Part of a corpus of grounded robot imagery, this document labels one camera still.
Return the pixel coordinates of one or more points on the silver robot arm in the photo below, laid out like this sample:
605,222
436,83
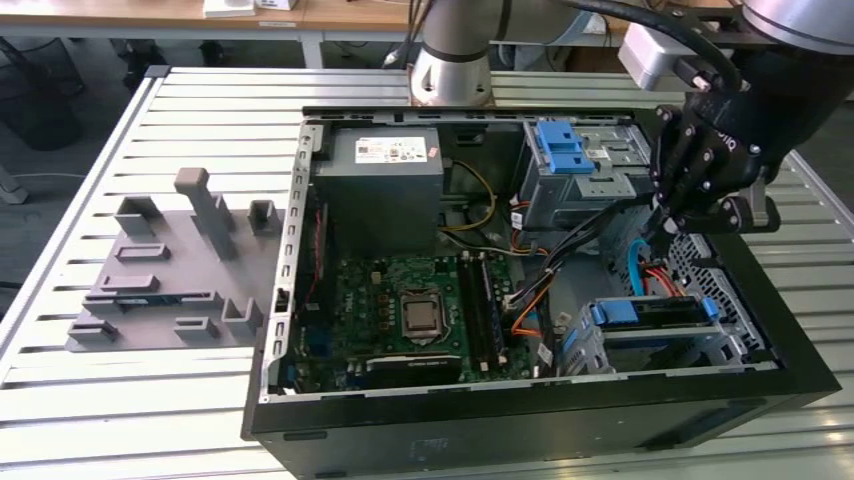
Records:
454,75

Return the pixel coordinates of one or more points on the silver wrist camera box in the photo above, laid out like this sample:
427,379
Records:
650,55

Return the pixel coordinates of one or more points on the green motherboard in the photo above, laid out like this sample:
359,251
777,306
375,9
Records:
374,280

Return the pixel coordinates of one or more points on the blue drive latch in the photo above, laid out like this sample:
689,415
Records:
561,145

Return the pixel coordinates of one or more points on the black graphics card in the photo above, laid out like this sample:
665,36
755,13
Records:
414,372

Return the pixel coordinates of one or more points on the silver CPU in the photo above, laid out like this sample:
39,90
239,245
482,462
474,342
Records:
420,316

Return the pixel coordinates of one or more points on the small white box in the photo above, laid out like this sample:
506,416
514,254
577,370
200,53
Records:
276,4

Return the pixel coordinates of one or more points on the metal optical drive cage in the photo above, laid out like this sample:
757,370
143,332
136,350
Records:
601,190

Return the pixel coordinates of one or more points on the green RAM stick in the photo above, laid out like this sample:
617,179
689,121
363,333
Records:
147,302

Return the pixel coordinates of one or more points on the black PC case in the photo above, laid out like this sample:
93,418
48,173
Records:
534,430

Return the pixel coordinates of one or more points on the wooden desk white frame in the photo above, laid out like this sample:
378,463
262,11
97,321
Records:
134,15

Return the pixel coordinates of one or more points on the hard disk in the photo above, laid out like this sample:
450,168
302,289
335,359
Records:
614,312

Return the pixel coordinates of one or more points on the metal disk bay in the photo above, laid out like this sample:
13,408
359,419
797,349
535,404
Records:
667,346

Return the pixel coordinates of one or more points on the grey parts rack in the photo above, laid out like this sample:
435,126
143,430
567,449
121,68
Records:
167,270

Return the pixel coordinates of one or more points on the white stand foot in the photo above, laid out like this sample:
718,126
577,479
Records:
13,187

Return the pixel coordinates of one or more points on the CPU socket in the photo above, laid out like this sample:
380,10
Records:
403,320

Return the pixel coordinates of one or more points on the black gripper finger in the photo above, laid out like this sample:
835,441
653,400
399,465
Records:
741,217
681,165

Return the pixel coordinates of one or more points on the grey power supply unit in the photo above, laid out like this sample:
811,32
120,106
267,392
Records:
374,210

